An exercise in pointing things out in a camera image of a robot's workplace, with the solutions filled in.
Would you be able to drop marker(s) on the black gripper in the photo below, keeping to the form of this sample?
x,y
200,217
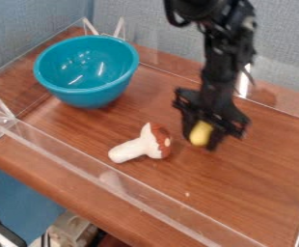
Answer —
x,y
211,105

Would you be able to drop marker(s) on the yellow toy squash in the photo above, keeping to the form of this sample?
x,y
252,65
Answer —
x,y
200,132

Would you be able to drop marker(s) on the blue plastic bowl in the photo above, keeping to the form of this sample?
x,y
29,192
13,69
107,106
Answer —
x,y
87,70

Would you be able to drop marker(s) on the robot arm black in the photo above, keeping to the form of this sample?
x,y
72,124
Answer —
x,y
225,21

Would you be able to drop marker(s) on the white object under table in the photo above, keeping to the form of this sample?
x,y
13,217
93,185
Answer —
x,y
69,231

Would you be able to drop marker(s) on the toy mushroom red cap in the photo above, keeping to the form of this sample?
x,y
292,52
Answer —
x,y
152,143

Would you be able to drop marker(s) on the clear acrylic back barrier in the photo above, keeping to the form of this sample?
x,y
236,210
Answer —
x,y
183,56

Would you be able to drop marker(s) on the clear acrylic barrier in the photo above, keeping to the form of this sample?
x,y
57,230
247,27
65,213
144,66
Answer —
x,y
183,56
127,207

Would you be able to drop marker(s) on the clear acrylic front barrier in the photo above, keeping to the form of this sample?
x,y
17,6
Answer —
x,y
127,207

